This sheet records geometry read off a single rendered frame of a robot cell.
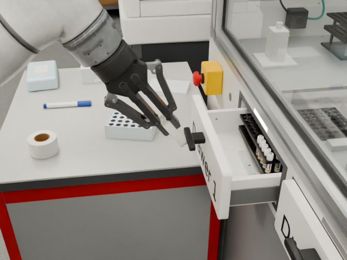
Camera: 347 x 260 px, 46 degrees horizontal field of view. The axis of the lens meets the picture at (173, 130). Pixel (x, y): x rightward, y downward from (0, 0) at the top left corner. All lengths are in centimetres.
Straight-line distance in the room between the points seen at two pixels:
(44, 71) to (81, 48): 73
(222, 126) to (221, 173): 27
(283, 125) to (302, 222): 17
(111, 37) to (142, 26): 88
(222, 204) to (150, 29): 95
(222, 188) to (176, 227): 44
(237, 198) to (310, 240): 18
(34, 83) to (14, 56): 69
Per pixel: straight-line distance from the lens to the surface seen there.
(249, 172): 83
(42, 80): 135
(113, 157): 101
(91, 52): 67
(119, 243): 115
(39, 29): 65
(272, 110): 76
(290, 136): 69
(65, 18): 64
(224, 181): 70
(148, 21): 154
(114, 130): 107
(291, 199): 67
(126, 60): 69
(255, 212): 92
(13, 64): 68
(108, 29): 67
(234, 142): 93
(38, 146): 103
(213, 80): 109
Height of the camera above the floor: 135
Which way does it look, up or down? 32 degrees down
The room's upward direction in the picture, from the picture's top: straight up
